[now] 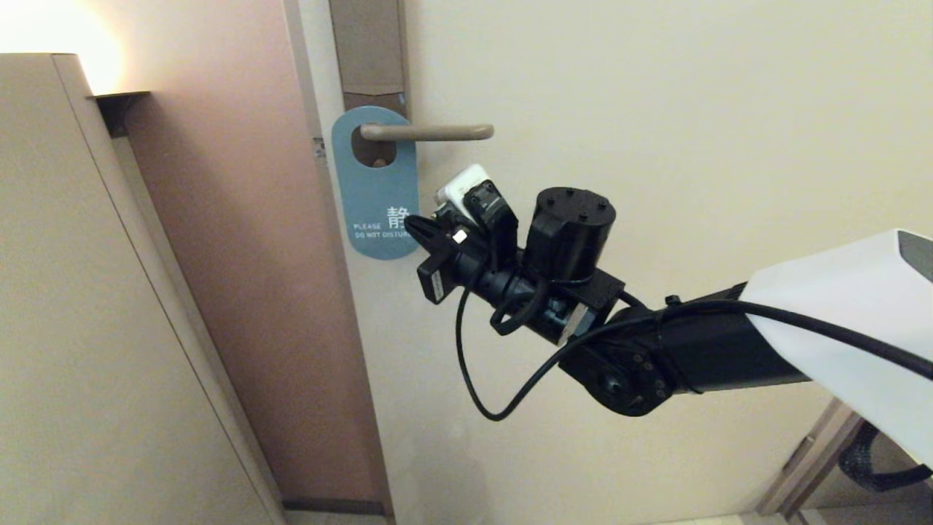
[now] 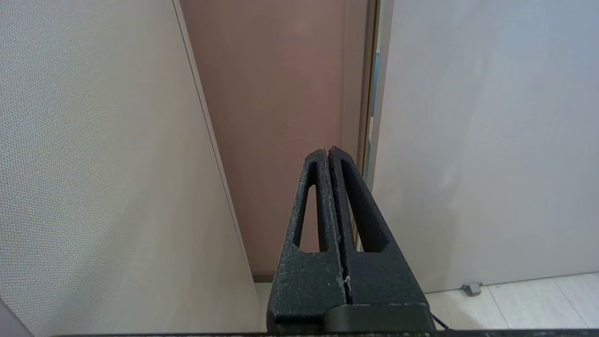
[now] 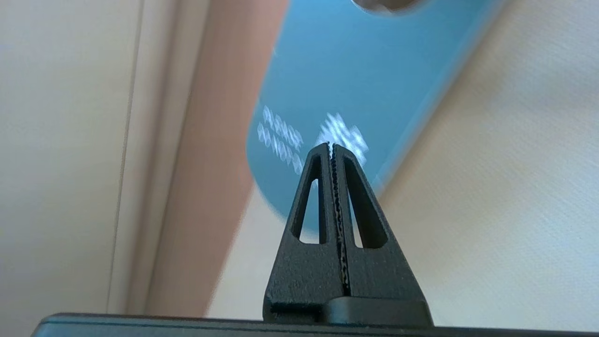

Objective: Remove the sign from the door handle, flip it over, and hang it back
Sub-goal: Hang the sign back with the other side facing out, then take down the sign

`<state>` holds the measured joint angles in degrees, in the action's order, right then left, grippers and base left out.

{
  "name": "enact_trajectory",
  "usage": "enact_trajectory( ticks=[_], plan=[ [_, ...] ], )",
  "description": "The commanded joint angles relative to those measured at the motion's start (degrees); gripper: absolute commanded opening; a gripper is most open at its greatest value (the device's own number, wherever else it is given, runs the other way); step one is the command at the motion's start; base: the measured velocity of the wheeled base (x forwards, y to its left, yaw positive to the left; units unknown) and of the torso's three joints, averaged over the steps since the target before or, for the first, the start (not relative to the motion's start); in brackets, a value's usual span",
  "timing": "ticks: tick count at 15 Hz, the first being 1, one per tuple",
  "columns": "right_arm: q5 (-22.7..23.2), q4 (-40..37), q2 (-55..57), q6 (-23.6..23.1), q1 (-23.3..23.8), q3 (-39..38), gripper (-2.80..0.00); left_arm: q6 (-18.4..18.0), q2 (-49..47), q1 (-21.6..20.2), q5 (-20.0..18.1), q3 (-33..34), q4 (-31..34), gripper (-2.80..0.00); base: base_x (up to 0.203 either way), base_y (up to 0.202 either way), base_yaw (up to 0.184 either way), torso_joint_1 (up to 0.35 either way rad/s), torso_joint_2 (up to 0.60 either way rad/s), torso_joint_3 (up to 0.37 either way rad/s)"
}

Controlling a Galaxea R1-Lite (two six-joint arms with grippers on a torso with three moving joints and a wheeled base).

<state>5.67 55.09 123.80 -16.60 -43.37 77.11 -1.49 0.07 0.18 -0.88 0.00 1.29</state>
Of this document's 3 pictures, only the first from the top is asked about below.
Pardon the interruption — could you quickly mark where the blue and white door hanger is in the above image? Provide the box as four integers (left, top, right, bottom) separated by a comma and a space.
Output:
332, 106, 421, 261

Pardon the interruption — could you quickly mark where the bronze door lock plate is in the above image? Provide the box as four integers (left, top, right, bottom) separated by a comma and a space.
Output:
328, 0, 409, 165

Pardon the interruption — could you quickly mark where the white room door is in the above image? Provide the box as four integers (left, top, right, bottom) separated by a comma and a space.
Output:
297, 0, 933, 524

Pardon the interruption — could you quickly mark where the beige cabinet panel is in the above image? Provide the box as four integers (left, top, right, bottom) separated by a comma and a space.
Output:
0, 53, 285, 525

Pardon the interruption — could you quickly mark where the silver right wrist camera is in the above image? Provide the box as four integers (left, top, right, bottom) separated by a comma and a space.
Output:
434, 163, 520, 245

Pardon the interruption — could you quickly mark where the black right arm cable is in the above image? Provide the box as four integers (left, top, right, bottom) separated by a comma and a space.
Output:
456, 219, 933, 422

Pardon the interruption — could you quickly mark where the beige metal door handle lever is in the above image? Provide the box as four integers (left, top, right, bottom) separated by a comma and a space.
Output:
359, 123, 495, 141

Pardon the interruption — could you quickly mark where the dark wall lamp fixture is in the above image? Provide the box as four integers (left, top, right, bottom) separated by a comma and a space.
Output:
87, 91, 151, 139

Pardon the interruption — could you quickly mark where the small metal frame hinge plate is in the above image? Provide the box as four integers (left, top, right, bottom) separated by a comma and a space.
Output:
784, 435, 816, 473

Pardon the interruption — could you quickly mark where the black webbing strap loop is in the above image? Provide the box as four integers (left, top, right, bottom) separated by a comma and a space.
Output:
838, 423, 933, 492

